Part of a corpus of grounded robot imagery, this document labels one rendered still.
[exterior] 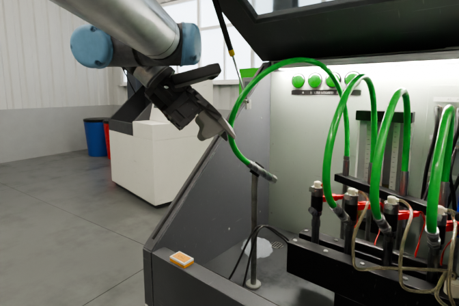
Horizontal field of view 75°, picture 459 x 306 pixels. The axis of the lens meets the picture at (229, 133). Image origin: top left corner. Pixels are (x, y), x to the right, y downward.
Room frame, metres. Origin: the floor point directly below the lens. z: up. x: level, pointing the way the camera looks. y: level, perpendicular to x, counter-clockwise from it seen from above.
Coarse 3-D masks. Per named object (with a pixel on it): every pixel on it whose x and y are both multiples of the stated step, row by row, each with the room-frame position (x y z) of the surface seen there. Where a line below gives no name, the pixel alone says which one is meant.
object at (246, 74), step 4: (240, 68) 3.80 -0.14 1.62; (244, 68) 3.76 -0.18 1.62; (248, 68) 3.72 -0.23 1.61; (252, 68) 3.68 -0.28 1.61; (256, 68) 3.64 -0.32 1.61; (240, 72) 3.80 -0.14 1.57; (244, 72) 3.76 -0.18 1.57; (248, 72) 3.72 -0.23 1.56; (252, 72) 3.68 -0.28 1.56; (240, 76) 3.80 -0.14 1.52; (244, 76) 3.76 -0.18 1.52; (248, 76) 3.72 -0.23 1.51; (252, 76) 3.68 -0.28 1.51; (244, 80) 3.75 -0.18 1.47; (248, 80) 3.71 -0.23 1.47; (244, 84) 3.75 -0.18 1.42; (240, 88) 3.79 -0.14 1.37; (240, 92) 3.79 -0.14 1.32
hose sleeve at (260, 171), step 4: (252, 164) 0.70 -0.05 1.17; (256, 164) 0.71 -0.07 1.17; (252, 168) 0.70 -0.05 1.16; (256, 168) 0.70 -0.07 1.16; (260, 168) 0.71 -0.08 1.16; (256, 172) 0.71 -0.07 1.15; (260, 172) 0.71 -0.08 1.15; (264, 172) 0.71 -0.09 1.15; (268, 172) 0.72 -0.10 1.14; (264, 176) 0.71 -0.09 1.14; (268, 176) 0.72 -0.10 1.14; (272, 176) 0.72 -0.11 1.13; (268, 180) 0.72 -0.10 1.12
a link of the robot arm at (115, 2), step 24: (72, 0) 0.28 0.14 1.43; (96, 0) 0.30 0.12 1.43; (120, 0) 0.32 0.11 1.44; (144, 0) 0.37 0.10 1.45; (96, 24) 0.34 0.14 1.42; (120, 24) 0.35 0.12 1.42; (144, 24) 0.38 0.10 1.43; (168, 24) 0.45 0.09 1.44; (192, 24) 0.54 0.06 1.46; (144, 48) 0.44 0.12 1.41; (168, 48) 0.48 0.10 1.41; (192, 48) 0.52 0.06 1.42
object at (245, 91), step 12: (288, 60) 0.74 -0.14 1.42; (300, 60) 0.76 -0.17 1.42; (312, 60) 0.77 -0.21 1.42; (264, 72) 0.71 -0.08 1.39; (252, 84) 0.70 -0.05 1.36; (336, 84) 0.82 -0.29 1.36; (240, 96) 0.69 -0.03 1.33; (228, 120) 0.68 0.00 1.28; (348, 120) 0.84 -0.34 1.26; (348, 132) 0.84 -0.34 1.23; (348, 144) 0.84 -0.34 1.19; (240, 156) 0.68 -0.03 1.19; (348, 156) 0.84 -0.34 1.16
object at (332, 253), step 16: (304, 240) 0.69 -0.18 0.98; (320, 240) 0.69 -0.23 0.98; (336, 240) 0.69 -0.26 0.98; (288, 256) 0.68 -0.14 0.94; (304, 256) 0.66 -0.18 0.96; (320, 256) 0.63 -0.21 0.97; (336, 256) 0.62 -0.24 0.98; (368, 256) 0.62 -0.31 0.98; (288, 272) 0.68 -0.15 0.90; (304, 272) 0.65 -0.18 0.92; (320, 272) 0.63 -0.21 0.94; (336, 272) 0.61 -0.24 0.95; (352, 272) 0.58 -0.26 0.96; (368, 272) 0.57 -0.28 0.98; (384, 272) 0.56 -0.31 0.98; (416, 272) 0.56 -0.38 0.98; (336, 288) 0.61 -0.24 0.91; (352, 288) 0.58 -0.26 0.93; (368, 288) 0.56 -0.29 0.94; (384, 288) 0.55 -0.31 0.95; (400, 288) 0.53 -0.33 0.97; (416, 288) 0.51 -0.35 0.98; (336, 304) 0.60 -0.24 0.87; (352, 304) 0.58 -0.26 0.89; (368, 304) 0.56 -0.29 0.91; (384, 304) 0.54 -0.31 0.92; (400, 304) 0.53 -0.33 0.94; (416, 304) 0.51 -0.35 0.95; (432, 304) 0.49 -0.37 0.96; (448, 304) 0.48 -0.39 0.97
